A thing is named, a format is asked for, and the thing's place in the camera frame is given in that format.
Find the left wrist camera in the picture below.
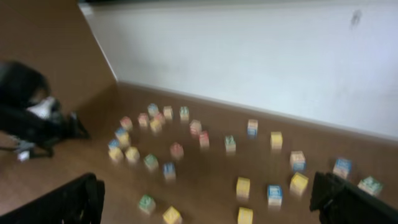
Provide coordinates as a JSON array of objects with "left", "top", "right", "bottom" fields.
[{"left": 27, "top": 96, "right": 60, "bottom": 119}]

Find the blue X block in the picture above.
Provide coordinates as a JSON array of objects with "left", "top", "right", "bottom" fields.
[{"left": 332, "top": 158, "right": 352, "bottom": 179}]

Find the blue I block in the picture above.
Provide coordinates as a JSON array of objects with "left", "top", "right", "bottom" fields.
[{"left": 267, "top": 185, "right": 283, "bottom": 207}]

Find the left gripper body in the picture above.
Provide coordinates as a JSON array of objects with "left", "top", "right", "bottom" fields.
[{"left": 1, "top": 60, "right": 90, "bottom": 157}]

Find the green R block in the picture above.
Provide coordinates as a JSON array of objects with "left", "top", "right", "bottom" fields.
[{"left": 138, "top": 194, "right": 156, "bottom": 215}]

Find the yellow s block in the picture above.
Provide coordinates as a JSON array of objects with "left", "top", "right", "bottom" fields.
[
  {"left": 238, "top": 207, "right": 254, "bottom": 224},
  {"left": 163, "top": 206, "right": 183, "bottom": 224}
]

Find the red A block left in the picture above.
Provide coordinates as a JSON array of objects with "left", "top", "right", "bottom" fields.
[{"left": 155, "top": 113, "right": 165, "bottom": 125}]

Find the yellow O block lower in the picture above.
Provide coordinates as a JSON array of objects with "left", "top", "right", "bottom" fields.
[{"left": 108, "top": 147, "right": 124, "bottom": 162}]

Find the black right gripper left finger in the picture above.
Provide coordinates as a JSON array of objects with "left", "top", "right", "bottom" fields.
[{"left": 1, "top": 173, "right": 105, "bottom": 224}]

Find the yellow o block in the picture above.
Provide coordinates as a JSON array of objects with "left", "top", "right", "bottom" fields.
[
  {"left": 108, "top": 147, "right": 124, "bottom": 162},
  {"left": 117, "top": 133, "right": 131, "bottom": 148}
]

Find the blue H block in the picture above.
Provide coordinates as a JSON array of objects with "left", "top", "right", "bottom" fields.
[{"left": 115, "top": 127, "right": 129, "bottom": 141}]

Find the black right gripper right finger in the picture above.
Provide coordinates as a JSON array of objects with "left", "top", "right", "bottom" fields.
[{"left": 309, "top": 172, "right": 397, "bottom": 224}]

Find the yellow block pencil side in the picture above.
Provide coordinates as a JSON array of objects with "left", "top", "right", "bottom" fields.
[{"left": 290, "top": 172, "right": 309, "bottom": 197}]

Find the red 6 block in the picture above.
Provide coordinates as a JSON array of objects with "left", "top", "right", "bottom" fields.
[{"left": 137, "top": 113, "right": 149, "bottom": 128}]

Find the green J block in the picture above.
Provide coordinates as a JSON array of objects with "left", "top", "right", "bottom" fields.
[{"left": 358, "top": 176, "right": 383, "bottom": 197}]

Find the red a block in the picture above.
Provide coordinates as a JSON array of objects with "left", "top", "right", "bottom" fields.
[
  {"left": 155, "top": 113, "right": 165, "bottom": 125},
  {"left": 199, "top": 131, "right": 210, "bottom": 149}
]

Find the yellow umbrella block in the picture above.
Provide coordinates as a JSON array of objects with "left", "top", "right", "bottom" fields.
[{"left": 236, "top": 177, "right": 251, "bottom": 200}]

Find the red side plain block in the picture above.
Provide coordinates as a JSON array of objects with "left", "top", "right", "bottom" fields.
[{"left": 190, "top": 119, "right": 202, "bottom": 136}]

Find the yellow top block far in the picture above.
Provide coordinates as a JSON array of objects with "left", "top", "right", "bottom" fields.
[{"left": 271, "top": 132, "right": 283, "bottom": 151}]

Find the green L block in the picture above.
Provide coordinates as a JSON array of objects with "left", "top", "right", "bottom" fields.
[{"left": 180, "top": 106, "right": 190, "bottom": 121}]

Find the blue P block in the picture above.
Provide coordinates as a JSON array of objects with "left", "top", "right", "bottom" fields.
[{"left": 163, "top": 162, "right": 176, "bottom": 180}]

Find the red Q block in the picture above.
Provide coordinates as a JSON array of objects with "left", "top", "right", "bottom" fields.
[{"left": 170, "top": 142, "right": 184, "bottom": 160}]

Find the red A block centre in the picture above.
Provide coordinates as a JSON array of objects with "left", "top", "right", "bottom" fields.
[{"left": 199, "top": 131, "right": 210, "bottom": 149}]

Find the blue plus block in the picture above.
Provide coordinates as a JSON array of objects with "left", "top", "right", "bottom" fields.
[{"left": 108, "top": 139, "right": 120, "bottom": 150}]

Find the yellow O block upper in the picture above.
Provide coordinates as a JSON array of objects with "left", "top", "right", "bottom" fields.
[{"left": 117, "top": 133, "right": 131, "bottom": 148}]

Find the green V block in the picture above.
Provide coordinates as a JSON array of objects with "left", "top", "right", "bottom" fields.
[{"left": 144, "top": 154, "right": 159, "bottom": 172}]

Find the blue D block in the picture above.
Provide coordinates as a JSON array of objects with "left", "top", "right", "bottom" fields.
[{"left": 290, "top": 151, "right": 307, "bottom": 172}]

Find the red M block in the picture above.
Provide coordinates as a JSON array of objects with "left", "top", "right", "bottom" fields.
[{"left": 119, "top": 116, "right": 133, "bottom": 131}]

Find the blue side block far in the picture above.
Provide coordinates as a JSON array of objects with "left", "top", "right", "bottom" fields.
[{"left": 247, "top": 119, "right": 258, "bottom": 138}]

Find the blue S block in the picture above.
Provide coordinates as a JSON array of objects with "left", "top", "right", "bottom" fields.
[{"left": 147, "top": 103, "right": 159, "bottom": 117}]

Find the yellow C block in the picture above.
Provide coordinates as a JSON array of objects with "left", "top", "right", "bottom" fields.
[{"left": 125, "top": 147, "right": 140, "bottom": 164}]

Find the green Z block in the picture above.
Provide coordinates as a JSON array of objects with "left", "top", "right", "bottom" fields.
[{"left": 224, "top": 135, "right": 236, "bottom": 154}]

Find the plain wooden block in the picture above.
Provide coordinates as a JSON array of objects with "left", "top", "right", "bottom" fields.
[{"left": 163, "top": 106, "right": 174, "bottom": 120}]

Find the yellow block upper left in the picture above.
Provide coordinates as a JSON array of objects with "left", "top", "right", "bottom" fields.
[{"left": 150, "top": 119, "right": 162, "bottom": 133}]

